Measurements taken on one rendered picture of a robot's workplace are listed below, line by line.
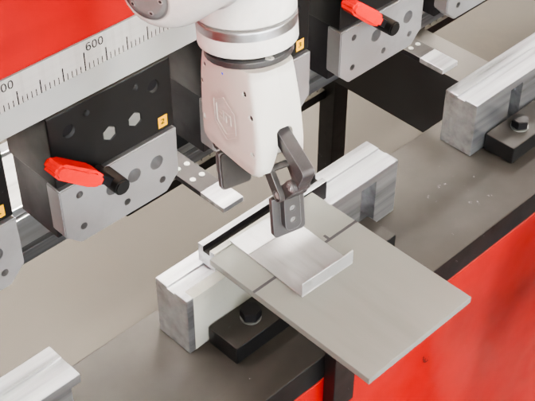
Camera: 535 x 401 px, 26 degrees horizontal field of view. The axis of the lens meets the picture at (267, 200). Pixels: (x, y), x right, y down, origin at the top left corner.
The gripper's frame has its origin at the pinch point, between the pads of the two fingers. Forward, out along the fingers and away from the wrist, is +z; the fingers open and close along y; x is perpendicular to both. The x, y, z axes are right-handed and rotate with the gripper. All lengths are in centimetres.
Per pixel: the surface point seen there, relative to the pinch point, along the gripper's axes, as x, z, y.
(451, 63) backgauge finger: 58, 23, -44
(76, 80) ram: -9.6, -8.2, -16.2
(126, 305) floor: 31, 113, -128
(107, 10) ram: -5.5, -14.0, -16.3
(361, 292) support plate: 19.7, 28.6, -13.1
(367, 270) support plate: 22.5, 28.2, -15.7
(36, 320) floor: 11, 112, -135
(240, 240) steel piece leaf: 11.8, 26.4, -27.9
